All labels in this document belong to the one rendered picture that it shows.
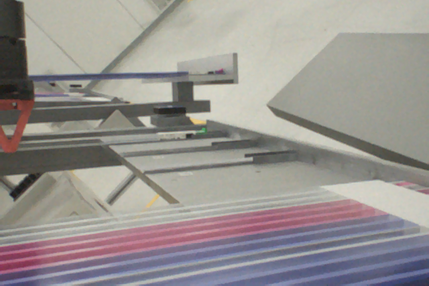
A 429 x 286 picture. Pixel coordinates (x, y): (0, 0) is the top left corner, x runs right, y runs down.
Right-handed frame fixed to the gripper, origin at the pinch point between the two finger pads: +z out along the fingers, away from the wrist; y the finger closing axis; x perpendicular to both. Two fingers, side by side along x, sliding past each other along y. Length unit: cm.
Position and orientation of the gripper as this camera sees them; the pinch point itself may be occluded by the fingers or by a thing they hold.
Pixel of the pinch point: (9, 145)
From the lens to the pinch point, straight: 75.2
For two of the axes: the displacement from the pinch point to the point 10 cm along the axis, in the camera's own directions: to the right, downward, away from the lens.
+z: 0.1, 9.9, 1.1
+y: 3.8, 1.0, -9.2
